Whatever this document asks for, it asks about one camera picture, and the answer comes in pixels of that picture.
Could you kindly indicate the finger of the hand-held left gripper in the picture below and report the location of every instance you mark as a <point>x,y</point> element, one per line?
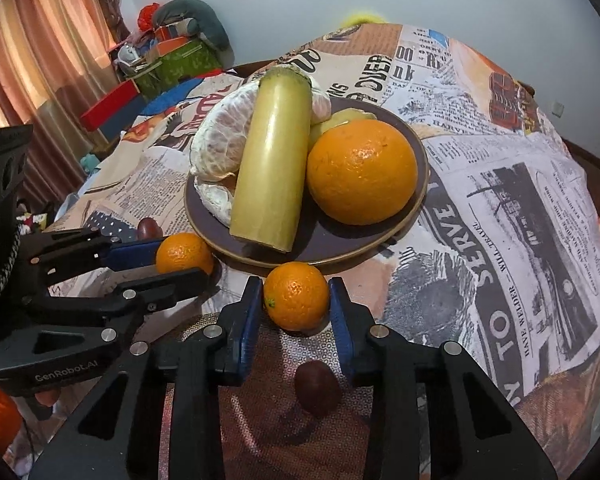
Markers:
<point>170,285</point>
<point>130,255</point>

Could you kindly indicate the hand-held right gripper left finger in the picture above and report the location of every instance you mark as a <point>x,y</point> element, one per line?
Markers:
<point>250,325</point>

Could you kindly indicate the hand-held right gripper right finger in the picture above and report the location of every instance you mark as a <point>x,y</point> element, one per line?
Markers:
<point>340,330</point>

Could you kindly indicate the small tangerine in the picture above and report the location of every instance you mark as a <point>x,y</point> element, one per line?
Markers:
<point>185,255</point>
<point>296,296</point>

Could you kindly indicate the dark purple plate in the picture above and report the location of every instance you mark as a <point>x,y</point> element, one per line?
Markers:
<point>330,240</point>

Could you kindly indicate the peeled citrus segment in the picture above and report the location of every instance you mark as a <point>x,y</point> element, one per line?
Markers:
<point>215,200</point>
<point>321,105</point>

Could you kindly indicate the large peeled citrus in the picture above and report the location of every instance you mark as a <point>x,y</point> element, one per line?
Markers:
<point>220,135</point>

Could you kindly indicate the large orange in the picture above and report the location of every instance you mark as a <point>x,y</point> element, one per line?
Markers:
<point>362,170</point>

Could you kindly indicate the yellow-green banana piece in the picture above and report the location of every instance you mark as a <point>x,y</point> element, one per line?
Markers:
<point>342,117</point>
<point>272,160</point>

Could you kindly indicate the person's left hand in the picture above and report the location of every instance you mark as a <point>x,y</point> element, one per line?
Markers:
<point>47,397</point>

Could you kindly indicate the brown date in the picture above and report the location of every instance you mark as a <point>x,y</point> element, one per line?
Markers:
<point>148,228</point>
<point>317,387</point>

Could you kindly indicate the red flat box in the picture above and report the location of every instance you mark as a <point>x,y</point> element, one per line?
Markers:
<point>112,105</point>

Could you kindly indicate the blue cloth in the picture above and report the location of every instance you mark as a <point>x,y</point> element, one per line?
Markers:
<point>180,95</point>

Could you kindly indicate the orange striped curtain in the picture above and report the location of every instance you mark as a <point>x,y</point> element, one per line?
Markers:
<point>45,45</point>

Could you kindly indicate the newspaper print tablecloth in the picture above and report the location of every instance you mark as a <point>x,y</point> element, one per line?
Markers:
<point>505,235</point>

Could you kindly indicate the white plastic toy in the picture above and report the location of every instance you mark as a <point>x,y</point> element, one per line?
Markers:
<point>127,60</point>

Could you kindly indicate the green storage box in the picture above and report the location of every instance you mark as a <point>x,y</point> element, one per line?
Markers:
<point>185,67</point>

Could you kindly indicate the dark patterned curtain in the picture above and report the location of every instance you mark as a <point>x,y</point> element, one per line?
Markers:
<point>115,10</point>

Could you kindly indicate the red plastic bag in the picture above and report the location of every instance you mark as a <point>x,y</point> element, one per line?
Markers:
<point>147,15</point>

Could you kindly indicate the grey plush toy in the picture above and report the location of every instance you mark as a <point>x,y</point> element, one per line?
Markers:
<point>200,17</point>

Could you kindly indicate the white wall outlet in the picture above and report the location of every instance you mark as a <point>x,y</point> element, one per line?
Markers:
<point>557,108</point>

